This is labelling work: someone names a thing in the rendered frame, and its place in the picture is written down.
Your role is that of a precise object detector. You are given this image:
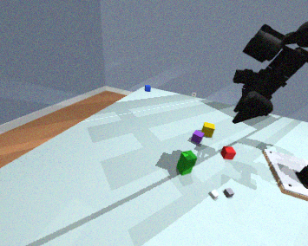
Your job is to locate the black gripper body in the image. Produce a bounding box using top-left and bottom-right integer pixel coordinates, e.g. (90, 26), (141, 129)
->
(243, 66), (289, 116)

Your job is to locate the small blue block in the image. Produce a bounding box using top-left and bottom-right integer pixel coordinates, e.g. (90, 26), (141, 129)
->
(145, 85), (151, 92)

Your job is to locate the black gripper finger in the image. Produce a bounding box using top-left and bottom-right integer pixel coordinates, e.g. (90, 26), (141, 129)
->
(234, 88), (247, 112)
(233, 100), (264, 124)

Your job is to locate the purple block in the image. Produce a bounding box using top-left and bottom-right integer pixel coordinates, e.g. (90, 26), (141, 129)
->
(191, 130), (204, 144)

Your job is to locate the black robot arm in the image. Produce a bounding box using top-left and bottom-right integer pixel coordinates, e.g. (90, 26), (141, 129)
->
(233, 21), (308, 189)

